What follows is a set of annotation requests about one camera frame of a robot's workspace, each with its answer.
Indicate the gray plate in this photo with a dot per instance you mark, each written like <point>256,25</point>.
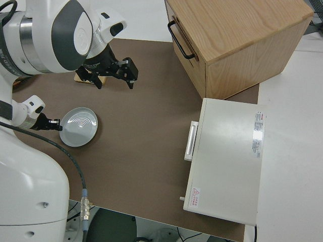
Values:
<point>79,126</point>

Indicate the brown table mat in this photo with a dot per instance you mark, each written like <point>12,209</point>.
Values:
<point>141,126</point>

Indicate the white toaster oven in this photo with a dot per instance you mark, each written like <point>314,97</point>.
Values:
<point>227,164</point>

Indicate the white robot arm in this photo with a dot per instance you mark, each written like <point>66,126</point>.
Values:
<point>25,176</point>
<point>30,104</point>

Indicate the wooden mug tree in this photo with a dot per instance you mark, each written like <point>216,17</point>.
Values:
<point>103,80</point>

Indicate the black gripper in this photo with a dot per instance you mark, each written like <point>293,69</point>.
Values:
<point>101,64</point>
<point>43,123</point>

